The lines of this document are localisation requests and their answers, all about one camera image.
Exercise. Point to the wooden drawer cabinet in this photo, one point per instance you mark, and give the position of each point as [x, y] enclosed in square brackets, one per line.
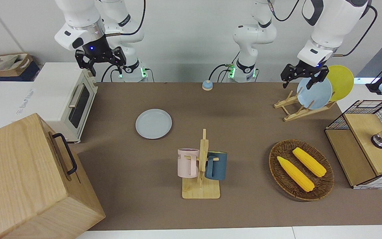
[18, 186]

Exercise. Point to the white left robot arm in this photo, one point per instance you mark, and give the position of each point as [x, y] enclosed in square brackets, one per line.
[337, 20]

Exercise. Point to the dark blue mug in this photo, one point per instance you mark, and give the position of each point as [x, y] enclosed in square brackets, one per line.
[217, 166]

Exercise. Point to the light blue round plate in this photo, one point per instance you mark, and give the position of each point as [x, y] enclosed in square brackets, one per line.
[317, 96]

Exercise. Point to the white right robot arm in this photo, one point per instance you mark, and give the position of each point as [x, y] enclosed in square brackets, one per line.
[78, 13]

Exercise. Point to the gray round plate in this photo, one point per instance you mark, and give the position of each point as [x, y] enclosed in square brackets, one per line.
[153, 123]

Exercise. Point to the short yellow corn cob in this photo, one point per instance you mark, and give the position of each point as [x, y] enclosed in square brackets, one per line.
[310, 162]

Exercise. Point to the wooden plate rack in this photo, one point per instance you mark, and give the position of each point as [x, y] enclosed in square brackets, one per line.
[302, 114]

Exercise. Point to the long yellow corn cob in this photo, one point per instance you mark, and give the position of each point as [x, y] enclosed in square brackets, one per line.
[295, 174]

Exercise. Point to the cream toaster oven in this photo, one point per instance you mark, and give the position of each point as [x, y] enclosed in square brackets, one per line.
[51, 89]

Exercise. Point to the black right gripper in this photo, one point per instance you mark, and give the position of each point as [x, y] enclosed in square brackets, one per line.
[101, 59]

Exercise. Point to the brown cardboard box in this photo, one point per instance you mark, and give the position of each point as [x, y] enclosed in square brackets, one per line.
[15, 71]

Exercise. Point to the pink mug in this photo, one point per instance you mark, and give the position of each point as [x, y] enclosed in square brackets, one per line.
[187, 164]

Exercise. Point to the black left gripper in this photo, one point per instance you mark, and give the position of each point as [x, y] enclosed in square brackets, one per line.
[305, 71]

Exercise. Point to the brown wicker basket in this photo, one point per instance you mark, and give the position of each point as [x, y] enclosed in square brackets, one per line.
[280, 179]

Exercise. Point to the yellow round plate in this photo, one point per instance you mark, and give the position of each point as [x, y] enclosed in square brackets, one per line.
[342, 83]

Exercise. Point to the small blue wooden bell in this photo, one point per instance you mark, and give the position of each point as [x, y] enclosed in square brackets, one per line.
[207, 85]

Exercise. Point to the wooden mug tree stand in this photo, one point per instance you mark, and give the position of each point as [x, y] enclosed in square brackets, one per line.
[201, 191]

